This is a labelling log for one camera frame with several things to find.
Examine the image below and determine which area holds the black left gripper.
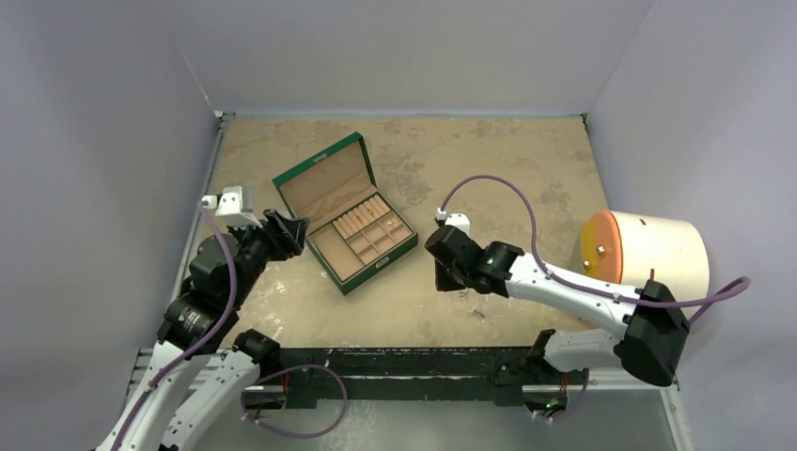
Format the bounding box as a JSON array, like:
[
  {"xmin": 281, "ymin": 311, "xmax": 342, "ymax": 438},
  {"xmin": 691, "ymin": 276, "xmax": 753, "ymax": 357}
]
[{"xmin": 227, "ymin": 207, "xmax": 307, "ymax": 305}]

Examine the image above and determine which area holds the green jewelry box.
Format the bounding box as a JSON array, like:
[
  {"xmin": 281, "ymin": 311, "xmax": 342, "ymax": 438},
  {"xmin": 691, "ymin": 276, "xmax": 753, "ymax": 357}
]
[{"xmin": 273, "ymin": 132, "xmax": 403, "ymax": 295}]

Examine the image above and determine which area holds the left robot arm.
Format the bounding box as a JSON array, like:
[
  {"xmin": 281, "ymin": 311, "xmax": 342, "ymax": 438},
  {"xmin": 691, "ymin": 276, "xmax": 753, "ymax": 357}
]
[{"xmin": 99, "ymin": 208, "xmax": 309, "ymax": 450}]

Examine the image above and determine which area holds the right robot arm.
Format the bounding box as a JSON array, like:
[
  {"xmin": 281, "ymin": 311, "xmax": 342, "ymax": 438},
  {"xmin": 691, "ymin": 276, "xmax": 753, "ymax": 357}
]
[{"xmin": 425, "ymin": 225, "xmax": 690, "ymax": 387}]

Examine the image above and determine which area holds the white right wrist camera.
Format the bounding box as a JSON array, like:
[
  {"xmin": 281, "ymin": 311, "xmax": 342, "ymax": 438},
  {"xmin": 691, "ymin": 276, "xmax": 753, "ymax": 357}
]
[{"xmin": 435, "ymin": 208, "xmax": 471, "ymax": 236}]

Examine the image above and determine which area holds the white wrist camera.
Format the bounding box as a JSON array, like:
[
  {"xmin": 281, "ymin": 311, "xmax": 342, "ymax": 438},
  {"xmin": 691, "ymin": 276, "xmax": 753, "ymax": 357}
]
[
  {"xmin": 435, "ymin": 208, "xmax": 471, "ymax": 236},
  {"xmin": 199, "ymin": 185, "xmax": 262, "ymax": 229}
]

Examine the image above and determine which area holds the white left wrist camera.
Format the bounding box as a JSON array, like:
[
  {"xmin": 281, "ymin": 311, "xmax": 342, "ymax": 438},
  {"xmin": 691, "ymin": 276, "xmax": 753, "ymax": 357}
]
[{"xmin": 199, "ymin": 185, "xmax": 262, "ymax": 229}]

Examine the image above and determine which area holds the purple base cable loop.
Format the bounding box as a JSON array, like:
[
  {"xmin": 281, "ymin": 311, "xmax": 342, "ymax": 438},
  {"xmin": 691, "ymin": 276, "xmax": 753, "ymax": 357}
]
[{"xmin": 240, "ymin": 365, "xmax": 348, "ymax": 441}]

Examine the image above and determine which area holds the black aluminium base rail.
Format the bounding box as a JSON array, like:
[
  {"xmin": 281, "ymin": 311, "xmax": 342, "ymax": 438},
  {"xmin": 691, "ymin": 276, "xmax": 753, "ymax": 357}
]
[{"xmin": 127, "ymin": 346, "xmax": 680, "ymax": 412}]

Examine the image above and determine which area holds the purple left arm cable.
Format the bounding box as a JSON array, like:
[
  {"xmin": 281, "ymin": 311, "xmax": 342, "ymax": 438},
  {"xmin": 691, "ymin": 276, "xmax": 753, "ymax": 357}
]
[{"xmin": 112, "ymin": 202, "xmax": 240, "ymax": 451}]

